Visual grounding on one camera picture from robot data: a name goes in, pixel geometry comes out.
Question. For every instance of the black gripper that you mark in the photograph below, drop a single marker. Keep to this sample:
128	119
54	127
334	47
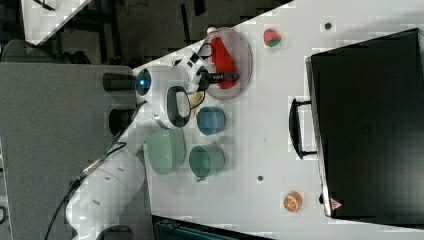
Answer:
206	78

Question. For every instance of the red plush ketchup bottle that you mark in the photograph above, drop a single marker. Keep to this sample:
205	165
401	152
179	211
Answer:
221	57

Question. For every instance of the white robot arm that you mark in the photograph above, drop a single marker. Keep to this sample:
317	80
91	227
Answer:
101	193

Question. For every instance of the plush strawberry near plate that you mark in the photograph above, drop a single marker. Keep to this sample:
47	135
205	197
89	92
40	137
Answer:
271	38

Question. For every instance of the yellow plush banana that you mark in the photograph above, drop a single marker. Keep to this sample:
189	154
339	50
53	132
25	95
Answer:
196	99

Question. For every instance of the blue cup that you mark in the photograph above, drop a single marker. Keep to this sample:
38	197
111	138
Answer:
211	120

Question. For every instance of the green colander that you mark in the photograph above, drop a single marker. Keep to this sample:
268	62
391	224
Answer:
166	150

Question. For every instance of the black cylinder on stand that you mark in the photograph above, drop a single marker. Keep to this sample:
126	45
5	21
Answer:
118	82

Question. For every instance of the plush orange slice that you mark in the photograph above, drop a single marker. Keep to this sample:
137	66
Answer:
293	202

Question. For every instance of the black toy oven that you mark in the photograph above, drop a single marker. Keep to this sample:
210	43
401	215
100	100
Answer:
366	101

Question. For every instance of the green mug with handle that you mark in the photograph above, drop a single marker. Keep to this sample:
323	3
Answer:
206	160

